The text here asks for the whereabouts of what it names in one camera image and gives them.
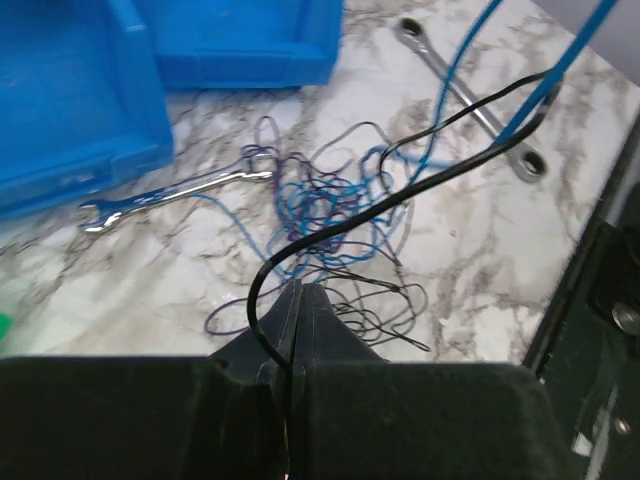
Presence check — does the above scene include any blue thin cable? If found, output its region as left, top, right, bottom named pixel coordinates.
left=194, top=0, right=621, bottom=279

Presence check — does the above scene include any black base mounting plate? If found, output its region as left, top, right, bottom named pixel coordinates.
left=522, top=154, right=640, bottom=480

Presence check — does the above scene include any chrome combination wrench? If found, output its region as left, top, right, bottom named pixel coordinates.
left=78, top=165, right=273, bottom=233

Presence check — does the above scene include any left blue plastic bin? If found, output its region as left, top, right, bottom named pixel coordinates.
left=1, top=1, right=173, bottom=218

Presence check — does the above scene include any blue plastic bin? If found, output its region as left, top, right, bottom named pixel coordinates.
left=1, top=1, right=173, bottom=218
left=136, top=0, right=344, bottom=90

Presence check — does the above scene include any purple thin cable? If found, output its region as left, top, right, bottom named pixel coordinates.
left=203, top=115, right=391, bottom=337

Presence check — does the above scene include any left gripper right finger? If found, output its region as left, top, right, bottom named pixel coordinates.
left=292, top=284, right=578, bottom=479

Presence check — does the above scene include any green plastic bin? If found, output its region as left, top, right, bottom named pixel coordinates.
left=0, top=313, right=13, bottom=342

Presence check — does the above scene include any grey ratchet wrench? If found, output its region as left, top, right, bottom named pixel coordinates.
left=394, top=17, right=547, bottom=183

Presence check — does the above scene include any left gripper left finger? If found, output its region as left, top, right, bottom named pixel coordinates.
left=0, top=278, right=304, bottom=480

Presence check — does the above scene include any right blue plastic bin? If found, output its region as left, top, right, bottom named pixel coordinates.
left=136, top=0, right=344, bottom=90

